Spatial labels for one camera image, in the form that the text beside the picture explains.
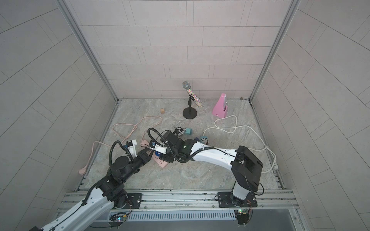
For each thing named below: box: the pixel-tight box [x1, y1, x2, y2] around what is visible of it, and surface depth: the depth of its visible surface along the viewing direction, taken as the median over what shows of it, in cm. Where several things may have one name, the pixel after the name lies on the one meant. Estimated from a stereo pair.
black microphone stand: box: [182, 94, 198, 120], surface depth 108 cm
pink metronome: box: [211, 92, 228, 119], surface depth 104 cm
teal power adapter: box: [185, 127, 193, 136], surface depth 98 cm
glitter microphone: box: [182, 80, 204, 109], surface depth 91 cm
